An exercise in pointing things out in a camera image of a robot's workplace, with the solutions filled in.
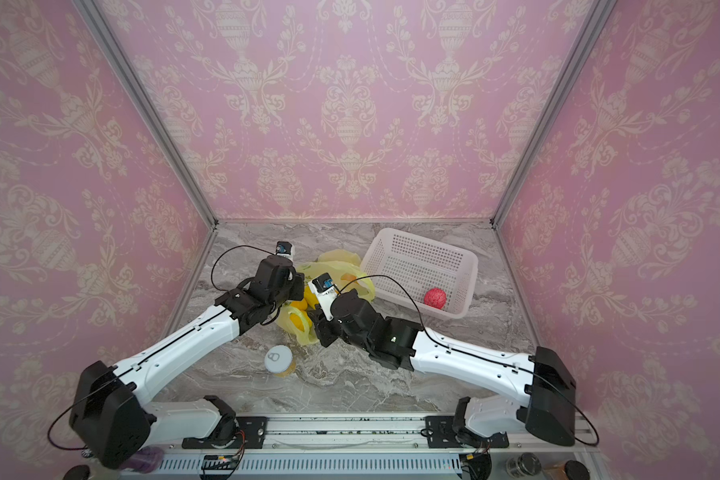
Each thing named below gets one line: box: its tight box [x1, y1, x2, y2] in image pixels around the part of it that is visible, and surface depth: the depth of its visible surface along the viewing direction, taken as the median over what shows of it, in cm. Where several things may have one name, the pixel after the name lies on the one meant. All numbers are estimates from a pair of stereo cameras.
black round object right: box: [564, 460, 590, 480], surface depth 62 cm
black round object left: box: [63, 464, 91, 480], surface depth 62 cm
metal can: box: [505, 452, 541, 479], surface depth 64 cm
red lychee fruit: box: [424, 287, 447, 309], surface depth 94 cm
